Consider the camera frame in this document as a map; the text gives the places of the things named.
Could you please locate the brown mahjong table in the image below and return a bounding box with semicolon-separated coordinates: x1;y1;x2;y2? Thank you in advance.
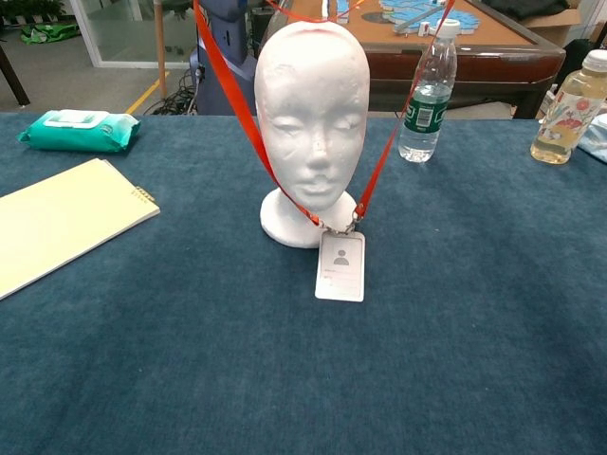
265;0;568;119

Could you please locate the black cable bundle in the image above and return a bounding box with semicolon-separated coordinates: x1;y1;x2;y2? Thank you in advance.
144;70;200;117

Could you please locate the green wet wipes pack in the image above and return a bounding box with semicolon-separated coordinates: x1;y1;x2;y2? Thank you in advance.
17;109;142;154

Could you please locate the white foam mannequin head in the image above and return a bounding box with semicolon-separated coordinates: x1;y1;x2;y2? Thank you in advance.
253;22;372;249

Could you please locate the black table leg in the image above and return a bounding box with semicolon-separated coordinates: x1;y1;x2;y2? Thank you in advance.
0;45;30;108

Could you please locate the dark blue table cloth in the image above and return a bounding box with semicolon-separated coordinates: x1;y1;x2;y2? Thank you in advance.
0;112;607;455

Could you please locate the clear water bottle green label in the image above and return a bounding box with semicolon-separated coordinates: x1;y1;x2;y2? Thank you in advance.
397;18;461;164

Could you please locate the open brown cardboard box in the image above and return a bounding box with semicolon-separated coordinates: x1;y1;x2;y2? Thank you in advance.
516;7;582;48

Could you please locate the cream paper notebook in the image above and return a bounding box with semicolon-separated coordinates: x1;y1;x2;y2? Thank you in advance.
0;157;161;301

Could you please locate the black cloth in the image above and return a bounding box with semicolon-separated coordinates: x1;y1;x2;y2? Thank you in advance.
481;0;570;23

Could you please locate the blue machine base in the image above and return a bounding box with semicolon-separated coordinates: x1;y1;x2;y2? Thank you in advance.
189;0;260;117

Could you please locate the orange lanyard with metal clips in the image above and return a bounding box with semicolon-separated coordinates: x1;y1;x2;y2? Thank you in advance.
192;0;456;236

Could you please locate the yellow tea drink bottle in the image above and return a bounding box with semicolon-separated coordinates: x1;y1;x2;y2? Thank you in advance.
529;49;607;166

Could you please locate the white framed glass partition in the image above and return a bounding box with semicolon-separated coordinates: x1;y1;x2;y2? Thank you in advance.
70;0;200;70

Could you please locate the light blue wet wipes pack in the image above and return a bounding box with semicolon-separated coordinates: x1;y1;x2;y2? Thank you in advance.
576;113;607;165

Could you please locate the white ID badge holder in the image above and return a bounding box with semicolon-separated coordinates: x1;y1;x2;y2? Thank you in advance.
314;230;367;303

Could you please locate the green plastic bag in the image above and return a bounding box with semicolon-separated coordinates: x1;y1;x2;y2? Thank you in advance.
18;23;82;46

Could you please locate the wooden pole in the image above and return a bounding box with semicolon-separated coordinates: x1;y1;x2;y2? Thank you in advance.
154;0;170;100

